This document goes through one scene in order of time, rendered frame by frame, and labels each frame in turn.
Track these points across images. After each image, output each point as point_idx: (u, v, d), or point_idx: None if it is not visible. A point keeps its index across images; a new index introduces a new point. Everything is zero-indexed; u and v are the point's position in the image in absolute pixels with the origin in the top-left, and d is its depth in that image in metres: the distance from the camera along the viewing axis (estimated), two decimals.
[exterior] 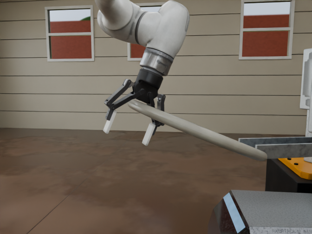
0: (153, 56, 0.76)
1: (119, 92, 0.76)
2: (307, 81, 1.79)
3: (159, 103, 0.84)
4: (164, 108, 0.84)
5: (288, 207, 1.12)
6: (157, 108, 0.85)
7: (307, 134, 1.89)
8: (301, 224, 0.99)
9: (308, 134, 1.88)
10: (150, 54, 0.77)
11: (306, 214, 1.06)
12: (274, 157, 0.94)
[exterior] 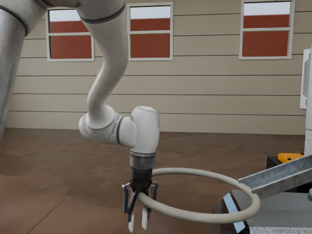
0: (138, 159, 0.90)
1: (126, 199, 0.93)
2: (308, 81, 1.78)
3: (152, 189, 0.98)
4: (156, 195, 0.98)
5: (288, 207, 1.12)
6: (150, 193, 0.99)
7: (307, 134, 1.89)
8: (301, 224, 0.99)
9: (308, 134, 1.88)
10: (134, 157, 0.91)
11: (306, 214, 1.06)
12: (271, 194, 1.05)
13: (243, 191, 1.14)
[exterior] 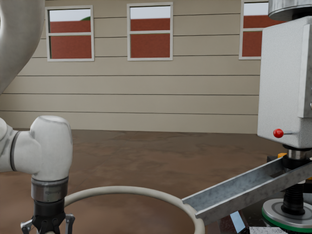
0: (40, 189, 0.66)
1: None
2: None
3: (67, 224, 0.74)
4: (72, 232, 0.74)
5: None
6: (65, 230, 0.75)
7: None
8: None
9: None
10: (35, 186, 0.66)
11: None
12: (218, 217, 0.87)
13: None
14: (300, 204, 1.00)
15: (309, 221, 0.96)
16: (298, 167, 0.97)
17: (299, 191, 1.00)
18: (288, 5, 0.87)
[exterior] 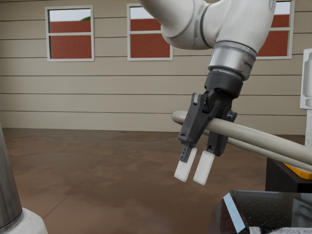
0: (237, 54, 0.53)
1: (196, 118, 0.52)
2: (309, 81, 1.77)
3: None
4: None
5: (288, 207, 1.12)
6: None
7: (307, 134, 1.89)
8: (301, 224, 0.99)
9: (308, 134, 1.88)
10: (232, 50, 0.53)
11: (306, 214, 1.06)
12: None
13: (297, 168, 0.85)
14: None
15: None
16: None
17: None
18: None
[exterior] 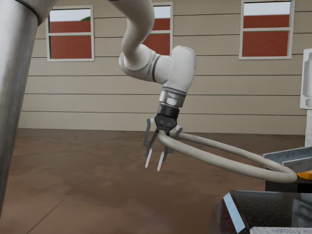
0: (165, 93, 0.93)
1: (146, 132, 0.96)
2: (311, 81, 1.76)
3: (175, 133, 0.97)
4: (177, 139, 0.96)
5: (288, 207, 1.12)
6: (173, 138, 0.98)
7: (307, 134, 1.89)
8: (301, 224, 0.99)
9: (308, 134, 1.88)
10: (163, 91, 0.94)
11: (306, 214, 1.06)
12: (300, 171, 0.99)
13: (266, 167, 1.07)
14: None
15: None
16: None
17: None
18: None
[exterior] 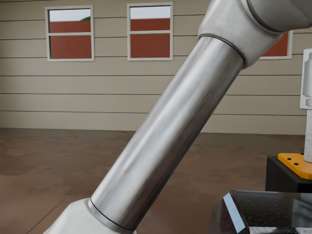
0: None
1: None
2: None
3: None
4: None
5: (288, 207, 1.12)
6: None
7: (307, 134, 1.89)
8: (301, 224, 0.99)
9: (308, 134, 1.88)
10: None
11: (306, 214, 1.06)
12: None
13: None
14: None
15: None
16: None
17: None
18: None
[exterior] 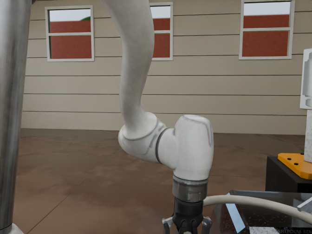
0: (182, 187, 0.66)
1: None
2: (310, 81, 1.77)
3: (204, 228, 0.72)
4: None
5: None
6: (201, 233, 0.73)
7: (307, 134, 1.89)
8: (301, 224, 0.99)
9: (308, 134, 1.88)
10: (178, 184, 0.67)
11: None
12: None
13: (305, 222, 0.89)
14: None
15: None
16: None
17: None
18: None
